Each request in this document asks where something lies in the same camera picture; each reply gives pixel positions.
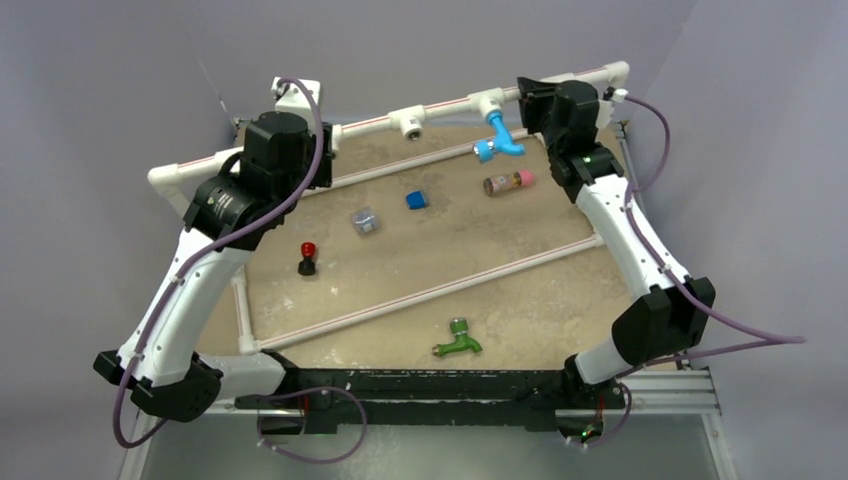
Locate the white PVC pipe frame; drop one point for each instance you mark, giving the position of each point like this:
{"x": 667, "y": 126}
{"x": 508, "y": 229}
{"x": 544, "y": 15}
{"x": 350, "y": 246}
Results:
{"x": 409, "y": 121}

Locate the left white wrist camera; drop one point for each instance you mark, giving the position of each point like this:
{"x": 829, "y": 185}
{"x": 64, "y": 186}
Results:
{"x": 294, "y": 99}

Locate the blue water faucet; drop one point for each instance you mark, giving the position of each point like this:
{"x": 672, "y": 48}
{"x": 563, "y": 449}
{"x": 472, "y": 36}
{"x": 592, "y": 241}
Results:
{"x": 501, "y": 143}

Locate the red and black knob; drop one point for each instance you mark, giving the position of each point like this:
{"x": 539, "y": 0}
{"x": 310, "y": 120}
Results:
{"x": 307, "y": 265}

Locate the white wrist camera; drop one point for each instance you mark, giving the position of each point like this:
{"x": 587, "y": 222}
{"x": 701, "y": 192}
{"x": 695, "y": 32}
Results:
{"x": 294, "y": 99}
{"x": 613, "y": 106}

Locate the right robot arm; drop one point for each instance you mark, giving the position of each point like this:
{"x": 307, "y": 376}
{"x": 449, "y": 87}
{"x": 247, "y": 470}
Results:
{"x": 665, "y": 317}

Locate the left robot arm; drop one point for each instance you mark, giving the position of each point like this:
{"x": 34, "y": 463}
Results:
{"x": 253, "y": 190}

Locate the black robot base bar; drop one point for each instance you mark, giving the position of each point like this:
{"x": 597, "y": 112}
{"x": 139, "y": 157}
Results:
{"x": 535, "y": 400}

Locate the blue cube block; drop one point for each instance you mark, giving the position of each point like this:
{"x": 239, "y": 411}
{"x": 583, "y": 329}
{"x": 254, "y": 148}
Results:
{"x": 416, "y": 200}

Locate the aluminium table frame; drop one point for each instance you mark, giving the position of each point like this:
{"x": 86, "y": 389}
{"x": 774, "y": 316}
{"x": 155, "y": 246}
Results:
{"x": 528, "y": 320}

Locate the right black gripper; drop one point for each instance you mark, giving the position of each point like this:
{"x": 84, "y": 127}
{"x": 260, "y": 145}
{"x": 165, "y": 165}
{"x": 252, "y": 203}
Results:
{"x": 535, "y": 98}

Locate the pink capped small bottle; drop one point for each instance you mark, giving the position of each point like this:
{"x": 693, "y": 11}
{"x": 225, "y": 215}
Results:
{"x": 499, "y": 184}

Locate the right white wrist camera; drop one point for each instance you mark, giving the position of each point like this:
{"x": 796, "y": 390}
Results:
{"x": 613, "y": 106}

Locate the green water faucet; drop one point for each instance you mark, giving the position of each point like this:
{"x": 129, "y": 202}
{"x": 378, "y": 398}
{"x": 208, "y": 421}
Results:
{"x": 462, "y": 341}

